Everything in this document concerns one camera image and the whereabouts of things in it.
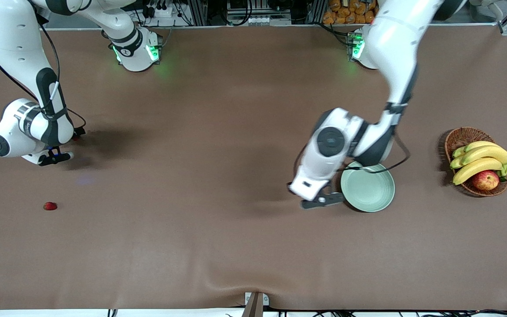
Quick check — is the light green round plate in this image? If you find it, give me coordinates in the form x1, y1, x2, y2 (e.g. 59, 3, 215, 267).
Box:
341, 161, 396, 213

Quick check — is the brown table cloth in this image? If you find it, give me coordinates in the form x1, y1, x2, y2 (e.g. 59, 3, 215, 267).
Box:
0, 24, 507, 311

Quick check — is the brown wicker basket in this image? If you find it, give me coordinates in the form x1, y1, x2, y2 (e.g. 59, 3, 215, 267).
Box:
445, 127, 507, 197

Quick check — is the white power strip with plugs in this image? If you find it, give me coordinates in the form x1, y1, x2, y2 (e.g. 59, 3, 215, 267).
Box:
141, 2, 179, 20

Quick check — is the red apple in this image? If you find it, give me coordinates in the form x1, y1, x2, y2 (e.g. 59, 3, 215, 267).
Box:
472, 170, 500, 191

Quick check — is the pile of orange fruits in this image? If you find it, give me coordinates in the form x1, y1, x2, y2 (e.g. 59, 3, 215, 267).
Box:
323, 0, 376, 25

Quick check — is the long white power strip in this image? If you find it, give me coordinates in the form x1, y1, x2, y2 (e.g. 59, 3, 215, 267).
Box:
227, 15, 291, 26

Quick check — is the grey office chair base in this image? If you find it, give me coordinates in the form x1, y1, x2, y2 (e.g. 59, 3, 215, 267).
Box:
469, 0, 505, 11

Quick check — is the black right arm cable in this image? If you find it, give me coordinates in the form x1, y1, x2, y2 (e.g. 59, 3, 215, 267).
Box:
0, 0, 88, 133

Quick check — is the metal bracket with post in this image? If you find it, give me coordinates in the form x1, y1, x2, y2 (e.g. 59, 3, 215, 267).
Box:
244, 291, 270, 317

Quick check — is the aluminium frame post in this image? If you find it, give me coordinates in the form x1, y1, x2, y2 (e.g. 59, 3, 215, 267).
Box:
190, 0, 208, 26

